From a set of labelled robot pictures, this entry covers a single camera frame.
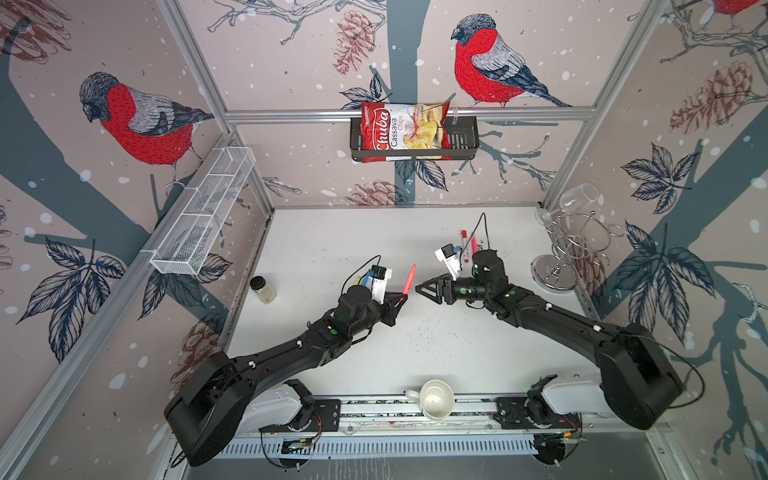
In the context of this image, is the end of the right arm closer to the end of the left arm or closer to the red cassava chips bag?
the end of the left arm

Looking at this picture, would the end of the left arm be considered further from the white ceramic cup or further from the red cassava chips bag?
the red cassava chips bag

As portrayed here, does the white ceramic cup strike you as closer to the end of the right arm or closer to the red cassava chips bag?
the end of the right arm

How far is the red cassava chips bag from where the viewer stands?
87 cm

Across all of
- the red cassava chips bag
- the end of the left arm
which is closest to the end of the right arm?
the end of the left arm

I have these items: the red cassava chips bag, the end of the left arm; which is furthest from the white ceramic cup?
the red cassava chips bag
